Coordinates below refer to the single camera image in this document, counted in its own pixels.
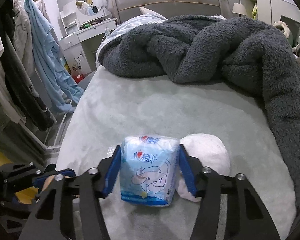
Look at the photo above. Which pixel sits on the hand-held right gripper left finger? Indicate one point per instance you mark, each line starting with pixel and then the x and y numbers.
pixel 112 170

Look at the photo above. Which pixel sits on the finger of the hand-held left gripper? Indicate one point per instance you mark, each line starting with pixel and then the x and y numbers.
pixel 62 173

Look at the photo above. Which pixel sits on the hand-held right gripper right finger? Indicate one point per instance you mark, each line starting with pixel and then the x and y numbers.
pixel 187 172

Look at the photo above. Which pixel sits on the blue white tissue pack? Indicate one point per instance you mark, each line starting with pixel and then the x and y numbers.
pixel 150 170

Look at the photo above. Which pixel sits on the clear plastic wrap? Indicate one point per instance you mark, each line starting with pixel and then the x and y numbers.
pixel 111 151

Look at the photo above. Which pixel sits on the white plush cloth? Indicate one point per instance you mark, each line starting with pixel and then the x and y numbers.
pixel 205 150

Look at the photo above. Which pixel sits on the white metal clothes rack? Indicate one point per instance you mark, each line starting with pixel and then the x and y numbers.
pixel 52 136

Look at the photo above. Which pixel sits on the yellow plastic object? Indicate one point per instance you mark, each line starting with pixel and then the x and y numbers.
pixel 26 194

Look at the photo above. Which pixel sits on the light grey plush bedsheet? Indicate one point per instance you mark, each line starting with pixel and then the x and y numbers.
pixel 140 110

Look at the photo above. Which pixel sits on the black fleece coat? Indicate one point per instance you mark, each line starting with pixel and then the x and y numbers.
pixel 27 100

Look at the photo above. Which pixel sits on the grey knit sweater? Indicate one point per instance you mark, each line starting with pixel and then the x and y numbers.
pixel 5 105

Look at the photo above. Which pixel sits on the light blue robe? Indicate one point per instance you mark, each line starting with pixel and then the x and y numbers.
pixel 50 62

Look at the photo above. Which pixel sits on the dark grey fleece blanket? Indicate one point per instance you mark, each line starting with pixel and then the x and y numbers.
pixel 202 50

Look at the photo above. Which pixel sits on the white dressing table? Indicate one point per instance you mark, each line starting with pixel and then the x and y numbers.
pixel 90 35

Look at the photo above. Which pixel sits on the white power strip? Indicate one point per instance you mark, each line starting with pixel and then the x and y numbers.
pixel 106 33

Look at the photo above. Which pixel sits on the cream fleece jacket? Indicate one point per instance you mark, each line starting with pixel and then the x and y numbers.
pixel 22 37

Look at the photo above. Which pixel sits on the blue patterned duvet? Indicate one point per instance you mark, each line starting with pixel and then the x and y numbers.
pixel 135 22

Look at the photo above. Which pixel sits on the light grey pillow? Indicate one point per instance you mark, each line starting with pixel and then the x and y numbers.
pixel 147 10

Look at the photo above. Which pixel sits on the clear table lamp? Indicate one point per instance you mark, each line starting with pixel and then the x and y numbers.
pixel 101 3

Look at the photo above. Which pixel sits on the bedside lamp with shade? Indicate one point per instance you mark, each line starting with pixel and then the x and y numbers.
pixel 239 8

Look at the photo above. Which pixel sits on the grey upholstered bed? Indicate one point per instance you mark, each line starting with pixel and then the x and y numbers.
pixel 165 0

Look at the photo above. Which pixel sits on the yellow green cloth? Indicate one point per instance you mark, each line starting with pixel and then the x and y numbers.
pixel 254 11

